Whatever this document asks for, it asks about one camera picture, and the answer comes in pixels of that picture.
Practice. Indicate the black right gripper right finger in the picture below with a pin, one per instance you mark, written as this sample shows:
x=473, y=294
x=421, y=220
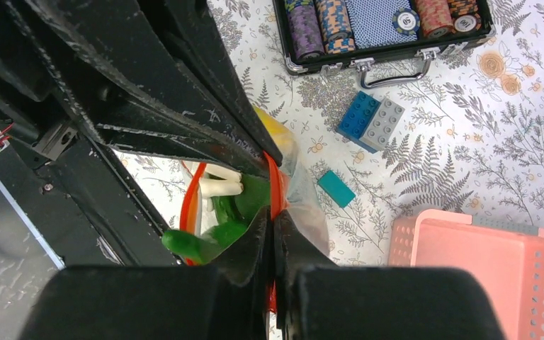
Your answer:
x=318, y=299

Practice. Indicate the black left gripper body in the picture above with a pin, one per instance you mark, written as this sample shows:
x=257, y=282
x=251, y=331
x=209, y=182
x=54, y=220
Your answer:
x=49, y=91

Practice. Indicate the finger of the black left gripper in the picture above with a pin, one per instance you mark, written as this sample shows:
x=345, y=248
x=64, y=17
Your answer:
x=160, y=108
x=188, y=30

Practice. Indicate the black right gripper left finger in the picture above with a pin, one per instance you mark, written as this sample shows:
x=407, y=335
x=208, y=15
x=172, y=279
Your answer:
x=225, y=299

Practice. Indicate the green toy chili pepper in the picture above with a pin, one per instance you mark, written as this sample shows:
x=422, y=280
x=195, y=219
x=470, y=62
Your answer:
x=204, y=248

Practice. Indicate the green toy cabbage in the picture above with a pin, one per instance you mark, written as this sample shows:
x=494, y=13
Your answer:
x=243, y=208

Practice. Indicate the clear zip bag orange zipper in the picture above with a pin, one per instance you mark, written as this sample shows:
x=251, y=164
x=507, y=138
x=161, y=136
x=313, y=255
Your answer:
x=291, y=189

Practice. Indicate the yellow toy banana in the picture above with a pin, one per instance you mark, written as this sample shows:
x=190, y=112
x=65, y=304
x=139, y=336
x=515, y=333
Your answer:
x=283, y=137

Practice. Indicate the white toy garlic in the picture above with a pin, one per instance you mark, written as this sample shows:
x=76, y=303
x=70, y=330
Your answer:
x=219, y=181

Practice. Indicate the teal toy brick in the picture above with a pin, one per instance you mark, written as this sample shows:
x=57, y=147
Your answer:
x=336, y=189

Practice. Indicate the black poker chip case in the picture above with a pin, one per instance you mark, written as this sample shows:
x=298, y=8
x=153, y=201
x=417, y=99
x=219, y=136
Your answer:
x=322, y=37

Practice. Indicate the blue playing card deck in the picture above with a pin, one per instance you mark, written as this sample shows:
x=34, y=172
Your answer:
x=378, y=23

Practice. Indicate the blue toy brick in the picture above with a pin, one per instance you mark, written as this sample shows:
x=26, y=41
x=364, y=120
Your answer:
x=356, y=119

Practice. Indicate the grey toy brick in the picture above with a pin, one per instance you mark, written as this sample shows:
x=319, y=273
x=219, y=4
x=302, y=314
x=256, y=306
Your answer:
x=379, y=130

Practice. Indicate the pink plastic basket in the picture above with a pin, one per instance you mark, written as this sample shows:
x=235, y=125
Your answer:
x=506, y=258

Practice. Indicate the floral tablecloth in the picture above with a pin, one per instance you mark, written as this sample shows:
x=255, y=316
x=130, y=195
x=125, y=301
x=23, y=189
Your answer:
x=471, y=139

